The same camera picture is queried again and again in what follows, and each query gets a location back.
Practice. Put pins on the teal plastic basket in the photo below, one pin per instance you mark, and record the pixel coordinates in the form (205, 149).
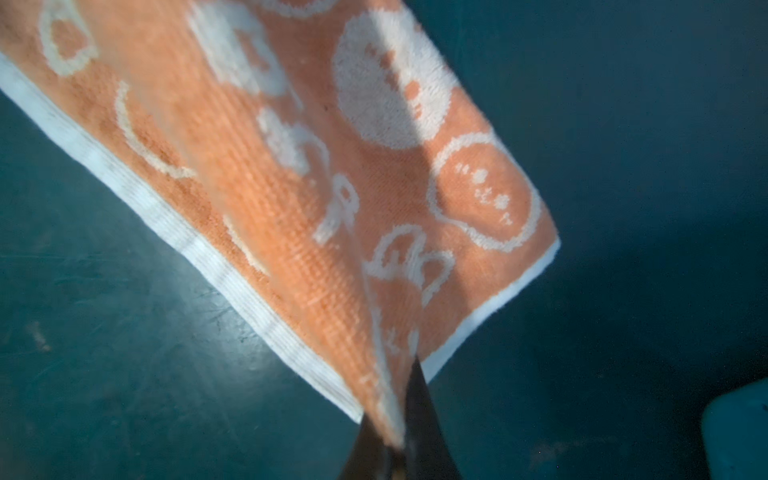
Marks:
(734, 431)

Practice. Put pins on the orange bunny pattern towel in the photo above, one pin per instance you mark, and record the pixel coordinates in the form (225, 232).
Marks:
(317, 161)

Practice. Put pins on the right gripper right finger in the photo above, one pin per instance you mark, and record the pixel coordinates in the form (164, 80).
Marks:
(426, 453)

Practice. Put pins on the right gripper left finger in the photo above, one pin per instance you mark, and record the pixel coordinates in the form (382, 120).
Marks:
(370, 458)

